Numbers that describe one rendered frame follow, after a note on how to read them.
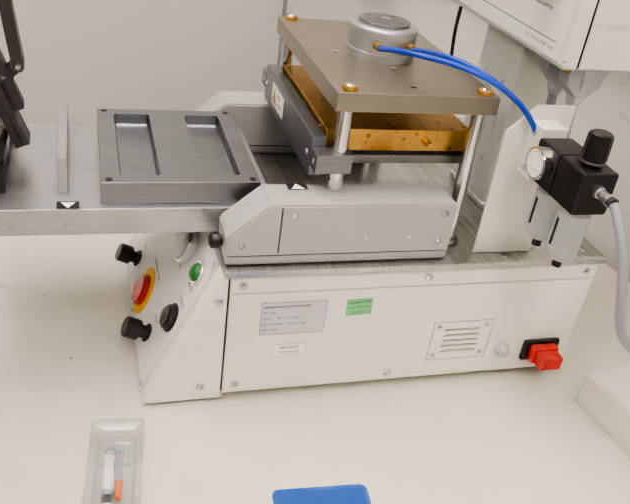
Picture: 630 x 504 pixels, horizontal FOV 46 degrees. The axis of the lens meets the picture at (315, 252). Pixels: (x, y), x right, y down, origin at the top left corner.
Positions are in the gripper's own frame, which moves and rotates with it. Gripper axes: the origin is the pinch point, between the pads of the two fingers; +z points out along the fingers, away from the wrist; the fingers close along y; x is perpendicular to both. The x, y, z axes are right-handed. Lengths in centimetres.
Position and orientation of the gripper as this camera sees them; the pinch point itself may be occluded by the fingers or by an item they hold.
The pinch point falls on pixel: (9, 112)
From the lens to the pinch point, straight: 86.8
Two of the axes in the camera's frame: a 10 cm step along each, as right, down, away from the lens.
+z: 2.1, 7.8, 5.9
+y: -9.3, 3.4, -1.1
